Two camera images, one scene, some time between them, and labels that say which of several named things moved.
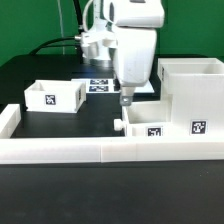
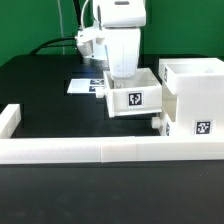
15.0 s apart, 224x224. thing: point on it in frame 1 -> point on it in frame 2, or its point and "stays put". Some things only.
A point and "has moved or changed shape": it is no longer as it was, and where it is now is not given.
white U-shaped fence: (47, 150) stays put
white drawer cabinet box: (196, 89) stays put
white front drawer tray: (147, 119) has moved or changed shape
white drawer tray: (56, 96) -> (129, 96)
